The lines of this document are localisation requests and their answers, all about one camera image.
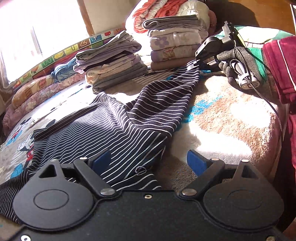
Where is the black white striped garment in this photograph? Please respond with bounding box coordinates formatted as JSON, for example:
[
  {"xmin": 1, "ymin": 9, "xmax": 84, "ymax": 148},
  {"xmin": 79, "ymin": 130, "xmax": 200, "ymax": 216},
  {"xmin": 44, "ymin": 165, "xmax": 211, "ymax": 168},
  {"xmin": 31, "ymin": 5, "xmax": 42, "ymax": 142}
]
[{"xmin": 1, "ymin": 66, "xmax": 200, "ymax": 222}]

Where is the maroon sleeved right forearm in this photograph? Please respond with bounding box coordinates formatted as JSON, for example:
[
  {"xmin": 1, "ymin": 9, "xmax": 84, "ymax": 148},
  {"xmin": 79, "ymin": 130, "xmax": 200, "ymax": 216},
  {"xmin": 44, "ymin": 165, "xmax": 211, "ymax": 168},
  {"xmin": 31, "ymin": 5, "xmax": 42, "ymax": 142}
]
[{"xmin": 263, "ymin": 36, "xmax": 295, "ymax": 103}]

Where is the right gloved hand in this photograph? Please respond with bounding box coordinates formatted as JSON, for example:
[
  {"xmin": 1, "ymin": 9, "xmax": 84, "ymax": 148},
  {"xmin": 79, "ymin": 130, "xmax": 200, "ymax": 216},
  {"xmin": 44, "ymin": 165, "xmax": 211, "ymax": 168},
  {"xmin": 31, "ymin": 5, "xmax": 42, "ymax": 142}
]
[{"xmin": 216, "ymin": 47, "xmax": 267, "ymax": 92}]

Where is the floral folded blanket stack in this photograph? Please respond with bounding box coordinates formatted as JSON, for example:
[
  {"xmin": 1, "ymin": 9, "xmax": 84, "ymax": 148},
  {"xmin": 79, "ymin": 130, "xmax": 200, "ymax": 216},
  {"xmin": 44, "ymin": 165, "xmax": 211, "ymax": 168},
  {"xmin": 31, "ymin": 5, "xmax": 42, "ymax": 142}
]
[{"xmin": 143, "ymin": 15, "xmax": 209, "ymax": 70}]

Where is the orange white rolled quilt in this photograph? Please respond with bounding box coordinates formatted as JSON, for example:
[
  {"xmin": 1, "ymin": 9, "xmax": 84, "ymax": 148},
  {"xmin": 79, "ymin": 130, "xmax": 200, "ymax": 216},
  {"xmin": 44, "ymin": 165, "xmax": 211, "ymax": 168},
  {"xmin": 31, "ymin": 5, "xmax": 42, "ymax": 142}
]
[{"xmin": 125, "ymin": 1, "xmax": 217, "ymax": 34}]

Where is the grey folded laundry stack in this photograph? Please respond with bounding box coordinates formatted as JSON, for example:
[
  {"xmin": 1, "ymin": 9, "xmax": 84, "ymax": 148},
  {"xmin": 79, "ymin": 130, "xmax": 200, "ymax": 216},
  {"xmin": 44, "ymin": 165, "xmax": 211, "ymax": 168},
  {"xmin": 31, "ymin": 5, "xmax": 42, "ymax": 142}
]
[{"xmin": 73, "ymin": 31, "xmax": 148, "ymax": 93}]

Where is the purple floral folded quilt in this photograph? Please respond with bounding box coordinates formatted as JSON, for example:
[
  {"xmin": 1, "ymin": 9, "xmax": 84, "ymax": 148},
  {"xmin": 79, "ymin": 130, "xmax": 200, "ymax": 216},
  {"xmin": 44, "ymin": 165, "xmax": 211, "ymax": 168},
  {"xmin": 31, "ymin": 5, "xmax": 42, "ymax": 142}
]
[{"xmin": 3, "ymin": 74, "xmax": 84, "ymax": 137}]

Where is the yellow patterned pillow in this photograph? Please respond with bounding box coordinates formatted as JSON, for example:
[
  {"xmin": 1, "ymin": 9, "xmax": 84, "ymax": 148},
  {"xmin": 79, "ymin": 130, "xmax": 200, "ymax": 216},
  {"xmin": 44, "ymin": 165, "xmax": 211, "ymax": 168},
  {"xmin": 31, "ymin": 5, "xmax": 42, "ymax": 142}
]
[{"xmin": 11, "ymin": 75, "xmax": 55, "ymax": 109}]

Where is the blue folded quilt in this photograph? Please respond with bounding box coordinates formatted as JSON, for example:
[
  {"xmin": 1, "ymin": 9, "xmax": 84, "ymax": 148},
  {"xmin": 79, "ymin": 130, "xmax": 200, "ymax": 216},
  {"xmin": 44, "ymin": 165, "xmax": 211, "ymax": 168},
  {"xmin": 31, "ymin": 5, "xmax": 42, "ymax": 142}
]
[{"xmin": 51, "ymin": 57, "xmax": 77, "ymax": 83}]

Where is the colourful alphabet foam mat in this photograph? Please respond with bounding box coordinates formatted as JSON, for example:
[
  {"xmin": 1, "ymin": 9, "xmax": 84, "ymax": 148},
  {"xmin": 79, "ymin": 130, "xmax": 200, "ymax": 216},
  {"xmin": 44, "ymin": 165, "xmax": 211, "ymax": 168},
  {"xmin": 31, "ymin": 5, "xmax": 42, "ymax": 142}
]
[{"xmin": 9, "ymin": 27, "xmax": 125, "ymax": 92}]

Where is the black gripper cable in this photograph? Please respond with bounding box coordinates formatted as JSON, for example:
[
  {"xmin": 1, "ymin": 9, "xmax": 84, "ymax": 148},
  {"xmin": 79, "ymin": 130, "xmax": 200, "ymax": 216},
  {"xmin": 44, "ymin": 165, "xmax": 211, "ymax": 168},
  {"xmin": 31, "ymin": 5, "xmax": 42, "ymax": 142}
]
[{"xmin": 227, "ymin": 22, "xmax": 284, "ymax": 140}]

